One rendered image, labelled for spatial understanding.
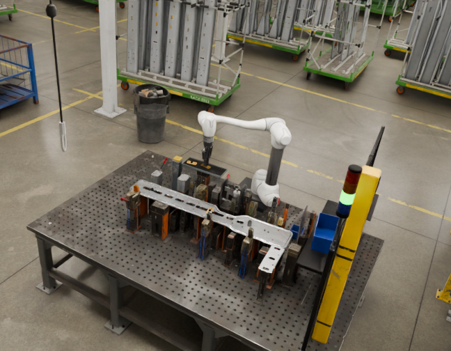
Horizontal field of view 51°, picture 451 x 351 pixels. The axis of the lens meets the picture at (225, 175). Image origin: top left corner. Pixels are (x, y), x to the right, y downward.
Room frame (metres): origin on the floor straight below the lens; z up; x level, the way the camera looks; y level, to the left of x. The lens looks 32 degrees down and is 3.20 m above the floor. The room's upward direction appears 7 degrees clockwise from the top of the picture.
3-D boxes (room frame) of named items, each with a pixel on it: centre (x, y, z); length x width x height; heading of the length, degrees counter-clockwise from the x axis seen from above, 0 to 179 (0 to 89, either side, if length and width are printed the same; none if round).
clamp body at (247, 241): (2.65, -0.21, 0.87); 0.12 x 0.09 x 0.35; 159
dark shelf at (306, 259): (2.85, -0.82, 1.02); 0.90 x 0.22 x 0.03; 159
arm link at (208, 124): (3.41, 0.18, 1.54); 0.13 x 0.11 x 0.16; 20
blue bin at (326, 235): (2.75, -0.78, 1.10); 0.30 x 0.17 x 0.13; 166
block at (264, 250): (2.62, -0.34, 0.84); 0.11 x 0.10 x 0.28; 159
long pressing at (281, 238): (2.99, 0.11, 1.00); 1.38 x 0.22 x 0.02; 69
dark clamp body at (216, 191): (3.19, 0.05, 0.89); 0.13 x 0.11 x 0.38; 159
